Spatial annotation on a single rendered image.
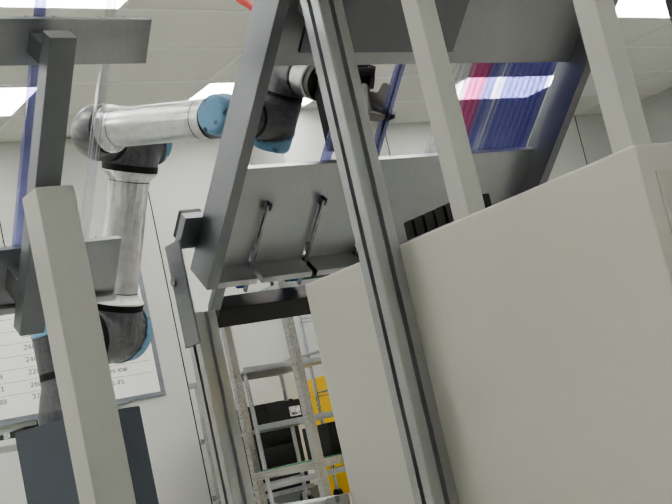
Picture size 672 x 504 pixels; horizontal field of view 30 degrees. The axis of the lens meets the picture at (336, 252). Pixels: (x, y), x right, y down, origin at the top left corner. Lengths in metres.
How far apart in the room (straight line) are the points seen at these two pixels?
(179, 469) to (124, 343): 6.76
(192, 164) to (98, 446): 8.23
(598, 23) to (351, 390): 0.65
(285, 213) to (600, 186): 0.85
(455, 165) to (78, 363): 0.61
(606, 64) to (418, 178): 0.92
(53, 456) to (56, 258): 0.77
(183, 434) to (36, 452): 6.89
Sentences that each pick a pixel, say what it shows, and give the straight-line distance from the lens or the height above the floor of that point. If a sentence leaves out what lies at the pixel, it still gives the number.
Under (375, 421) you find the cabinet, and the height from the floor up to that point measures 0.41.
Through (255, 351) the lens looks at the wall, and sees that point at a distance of 9.82.
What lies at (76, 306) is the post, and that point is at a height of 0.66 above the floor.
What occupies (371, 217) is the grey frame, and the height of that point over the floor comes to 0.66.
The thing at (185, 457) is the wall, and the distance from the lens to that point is 9.41.
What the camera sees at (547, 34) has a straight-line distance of 2.25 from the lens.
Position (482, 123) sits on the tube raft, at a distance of 2.27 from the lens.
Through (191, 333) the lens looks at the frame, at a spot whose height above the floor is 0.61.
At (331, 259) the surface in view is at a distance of 2.19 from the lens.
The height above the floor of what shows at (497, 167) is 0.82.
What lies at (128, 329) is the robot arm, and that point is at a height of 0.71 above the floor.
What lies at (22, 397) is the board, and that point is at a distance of 8.96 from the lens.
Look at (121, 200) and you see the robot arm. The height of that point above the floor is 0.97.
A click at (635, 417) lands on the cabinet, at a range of 1.36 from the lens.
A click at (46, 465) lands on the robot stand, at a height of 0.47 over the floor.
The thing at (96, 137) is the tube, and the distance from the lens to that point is 1.97.
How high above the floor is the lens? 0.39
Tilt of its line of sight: 8 degrees up
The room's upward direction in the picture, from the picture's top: 13 degrees counter-clockwise
